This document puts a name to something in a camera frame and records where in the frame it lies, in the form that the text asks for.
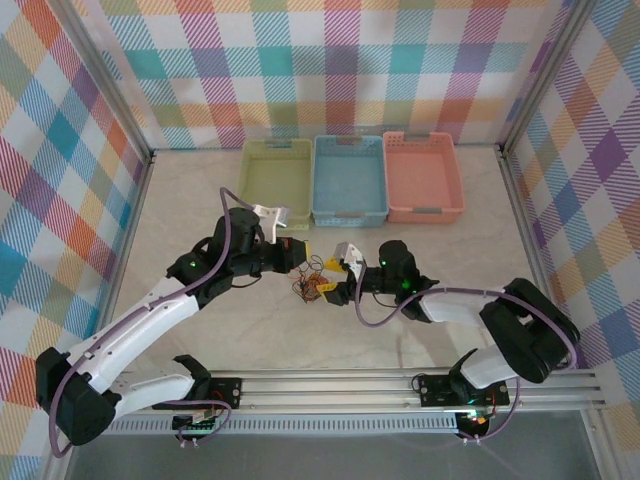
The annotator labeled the thin dark green cable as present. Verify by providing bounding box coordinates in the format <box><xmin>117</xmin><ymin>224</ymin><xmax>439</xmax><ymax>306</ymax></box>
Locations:
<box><xmin>292</xmin><ymin>264</ymin><xmax>329</xmax><ymax>304</ymax></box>

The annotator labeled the green plastic basket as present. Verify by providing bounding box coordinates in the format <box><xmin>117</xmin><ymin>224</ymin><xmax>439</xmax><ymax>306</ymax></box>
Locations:
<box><xmin>235</xmin><ymin>138</ymin><xmax>315</xmax><ymax>231</ymax></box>

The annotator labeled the blue plastic basket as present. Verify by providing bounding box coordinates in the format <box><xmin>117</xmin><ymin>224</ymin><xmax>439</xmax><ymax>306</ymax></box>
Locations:
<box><xmin>310</xmin><ymin>133</ymin><xmax>390</xmax><ymax>229</ymax></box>

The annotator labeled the pink plastic basket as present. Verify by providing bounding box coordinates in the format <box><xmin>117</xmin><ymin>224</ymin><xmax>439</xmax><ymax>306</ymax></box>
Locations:
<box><xmin>382</xmin><ymin>130</ymin><xmax>466</xmax><ymax>225</ymax></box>

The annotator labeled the aluminium table edge bar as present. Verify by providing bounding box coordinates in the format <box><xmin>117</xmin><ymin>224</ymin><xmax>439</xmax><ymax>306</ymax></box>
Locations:
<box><xmin>42</xmin><ymin>152</ymin><xmax>156</xmax><ymax>480</ymax></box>
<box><xmin>497</xmin><ymin>147</ymin><xmax>621</xmax><ymax>480</ymax></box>

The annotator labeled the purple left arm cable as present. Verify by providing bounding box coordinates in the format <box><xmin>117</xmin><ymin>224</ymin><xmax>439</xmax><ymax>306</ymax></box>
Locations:
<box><xmin>49</xmin><ymin>187</ymin><xmax>259</xmax><ymax>459</ymax></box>

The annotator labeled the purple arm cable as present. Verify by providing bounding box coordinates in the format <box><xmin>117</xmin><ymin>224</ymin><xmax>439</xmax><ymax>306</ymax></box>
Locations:
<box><xmin>49</xmin><ymin>187</ymin><xmax>259</xmax><ymax>459</ymax></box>
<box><xmin>354</xmin><ymin>269</ymin><xmax>581</xmax><ymax>444</ymax></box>

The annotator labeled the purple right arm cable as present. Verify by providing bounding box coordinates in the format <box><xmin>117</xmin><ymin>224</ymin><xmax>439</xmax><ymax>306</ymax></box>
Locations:
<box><xmin>354</xmin><ymin>269</ymin><xmax>581</xmax><ymax>444</ymax></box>

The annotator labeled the aluminium mounting rail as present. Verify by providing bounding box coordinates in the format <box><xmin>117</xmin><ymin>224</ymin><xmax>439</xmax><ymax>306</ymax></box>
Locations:
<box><xmin>112</xmin><ymin>368</ymin><xmax>604</xmax><ymax>415</ymax></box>

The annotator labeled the grey slotted cable duct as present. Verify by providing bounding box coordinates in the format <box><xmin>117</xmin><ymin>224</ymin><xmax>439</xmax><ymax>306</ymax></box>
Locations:
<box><xmin>107</xmin><ymin>412</ymin><xmax>461</xmax><ymax>436</ymax></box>

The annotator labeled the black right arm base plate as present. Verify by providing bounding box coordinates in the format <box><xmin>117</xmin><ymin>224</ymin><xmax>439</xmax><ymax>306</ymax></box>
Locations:
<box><xmin>417</xmin><ymin>372</ymin><xmax>511</xmax><ymax>407</ymax></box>

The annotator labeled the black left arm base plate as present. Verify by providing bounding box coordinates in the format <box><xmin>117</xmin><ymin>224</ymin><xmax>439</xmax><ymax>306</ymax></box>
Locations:
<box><xmin>152</xmin><ymin>377</ymin><xmax>244</xmax><ymax>412</ymax></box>

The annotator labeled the aluminium frame post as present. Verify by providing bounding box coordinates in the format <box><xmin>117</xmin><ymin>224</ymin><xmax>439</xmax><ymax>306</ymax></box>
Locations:
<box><xmin>498</xmin><ymin>0</ymin><xmax>601</xmax><ymax>157</ymax></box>
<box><xmin>57</xmin><ymin>0</ymin><xmax>155</xmax><ymax>164</ymax></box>

